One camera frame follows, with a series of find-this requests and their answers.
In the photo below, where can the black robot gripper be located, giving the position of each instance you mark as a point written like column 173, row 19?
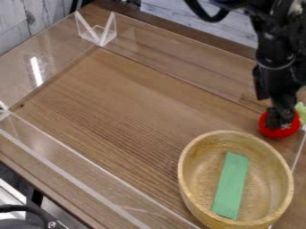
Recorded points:
column 278, row 81

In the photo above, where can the red plush strawberry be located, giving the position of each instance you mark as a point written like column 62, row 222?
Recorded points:
column 287, row 129

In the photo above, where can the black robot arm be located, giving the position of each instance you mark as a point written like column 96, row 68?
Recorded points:
column 279, row 25

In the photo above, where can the wooden bowl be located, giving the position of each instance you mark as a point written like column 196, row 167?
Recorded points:
column 268, row 186

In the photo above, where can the green rectangular block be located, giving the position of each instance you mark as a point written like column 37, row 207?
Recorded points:
column 228, row 193

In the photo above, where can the clear acrylic tray enclosure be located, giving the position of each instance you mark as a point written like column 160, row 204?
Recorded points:
column 97, row 118

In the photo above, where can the clear acrylic corner bracket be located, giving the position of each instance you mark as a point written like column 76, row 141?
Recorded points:
column 97, row 35

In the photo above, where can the black metal table frame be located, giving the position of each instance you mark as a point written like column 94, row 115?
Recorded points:
column 25, row 209

